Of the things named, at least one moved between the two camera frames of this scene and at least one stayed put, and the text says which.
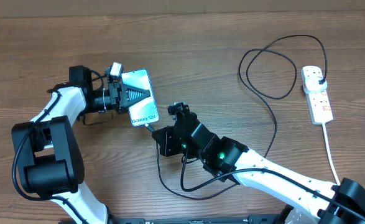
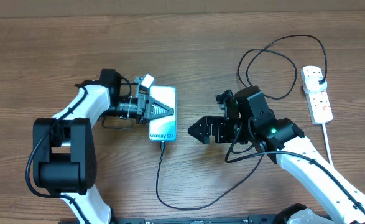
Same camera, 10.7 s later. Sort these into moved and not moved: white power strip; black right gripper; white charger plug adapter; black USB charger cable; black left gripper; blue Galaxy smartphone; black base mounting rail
Moved: blue Galaxy smartphone; black USB charger cable; black left gripper; black right gripper
Not moved: black base mounting rail; white charger plug adapter; white power strip
